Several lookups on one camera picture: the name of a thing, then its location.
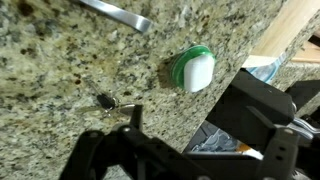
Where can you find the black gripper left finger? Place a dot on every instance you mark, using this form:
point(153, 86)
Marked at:
point(100, 150)

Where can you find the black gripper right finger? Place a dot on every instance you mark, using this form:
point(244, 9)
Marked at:
point(283, 150)

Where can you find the white and green bottle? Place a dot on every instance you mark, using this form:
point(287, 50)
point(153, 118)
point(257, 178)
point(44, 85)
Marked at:
point(196, 70)

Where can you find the silver metal lever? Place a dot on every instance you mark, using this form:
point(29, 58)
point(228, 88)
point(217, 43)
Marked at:
point(301, 126)

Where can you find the orange and white packet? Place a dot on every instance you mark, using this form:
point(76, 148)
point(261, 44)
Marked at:
point(250, 150)

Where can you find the silver oval key tag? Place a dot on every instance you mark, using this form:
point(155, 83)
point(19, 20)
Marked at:
point(126, 109)

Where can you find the black-headed key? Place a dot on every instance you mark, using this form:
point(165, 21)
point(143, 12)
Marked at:
point(105, 100)

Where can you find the large black box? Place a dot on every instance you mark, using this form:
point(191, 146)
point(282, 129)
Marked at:
point(250, 100)

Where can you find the crumpled grey plastic wrap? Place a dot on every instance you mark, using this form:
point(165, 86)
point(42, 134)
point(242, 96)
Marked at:
point(216, 141)

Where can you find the light wooden board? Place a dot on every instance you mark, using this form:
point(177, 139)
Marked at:
point(283, 30)

